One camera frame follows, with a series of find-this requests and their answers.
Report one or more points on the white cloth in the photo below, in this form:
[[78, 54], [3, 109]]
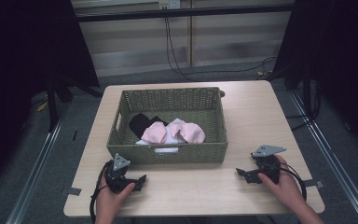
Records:
[[172, 137]]

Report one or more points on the white wall socket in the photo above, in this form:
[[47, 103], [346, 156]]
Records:
[[169, 4]]

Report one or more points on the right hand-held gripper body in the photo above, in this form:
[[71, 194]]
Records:
[[268, 166]]

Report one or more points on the black metal stand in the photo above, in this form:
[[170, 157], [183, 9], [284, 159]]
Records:
[[307, 90], [52, 105]]

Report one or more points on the person's left hand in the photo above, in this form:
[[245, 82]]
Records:
[[110, 200]]

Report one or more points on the dark round knob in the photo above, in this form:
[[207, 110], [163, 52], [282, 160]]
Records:
[[222, 93]]

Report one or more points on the grey tape strip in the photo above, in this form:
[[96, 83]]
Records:
[[74, 191], [313, 183]]

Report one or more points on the black curtain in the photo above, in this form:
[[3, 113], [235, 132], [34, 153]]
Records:
[[18, 77], [345, 62]]

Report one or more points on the metal floor rail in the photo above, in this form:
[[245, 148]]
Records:
[[34, 174], [338, 168]]

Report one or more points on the green woven basket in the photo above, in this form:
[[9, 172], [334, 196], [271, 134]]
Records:
[[167, 101]]

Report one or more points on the person's right hand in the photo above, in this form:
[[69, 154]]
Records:
[[284, 186]]

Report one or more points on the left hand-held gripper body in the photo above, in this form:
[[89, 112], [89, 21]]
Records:
[[118, 175]]

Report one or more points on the pink sock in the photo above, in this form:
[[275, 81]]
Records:
[[154, 133], [194, 132]]

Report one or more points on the black horizontal bar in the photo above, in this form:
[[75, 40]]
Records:
[[183, 13]]

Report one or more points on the black sock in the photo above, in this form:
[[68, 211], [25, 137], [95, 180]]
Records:
[[139, 123]]

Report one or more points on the yellow floor scrap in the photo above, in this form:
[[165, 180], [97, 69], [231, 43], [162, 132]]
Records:
[[42, 106]]

